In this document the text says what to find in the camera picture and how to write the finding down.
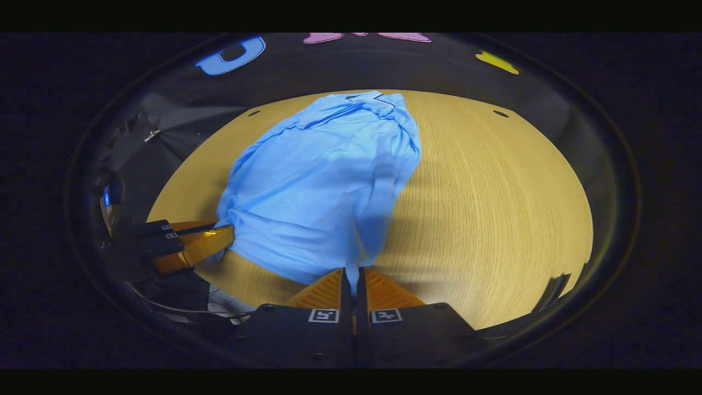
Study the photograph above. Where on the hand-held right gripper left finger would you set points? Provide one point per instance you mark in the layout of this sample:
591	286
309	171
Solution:
346	299

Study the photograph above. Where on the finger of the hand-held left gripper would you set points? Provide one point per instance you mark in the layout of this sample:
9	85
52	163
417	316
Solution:
153	227
203	244

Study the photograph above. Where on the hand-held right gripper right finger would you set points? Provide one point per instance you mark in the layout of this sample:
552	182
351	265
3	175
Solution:
362	299

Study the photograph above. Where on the light blue T-shirt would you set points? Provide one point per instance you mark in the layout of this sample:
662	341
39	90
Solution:
318	181

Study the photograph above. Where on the white cloth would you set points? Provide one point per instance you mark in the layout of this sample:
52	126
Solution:
222	300

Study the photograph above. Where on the silver cloth clip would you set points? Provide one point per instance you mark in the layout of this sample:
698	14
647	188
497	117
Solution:
152	134

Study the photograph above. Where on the dark bar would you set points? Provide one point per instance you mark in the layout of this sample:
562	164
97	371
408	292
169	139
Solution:
554	293

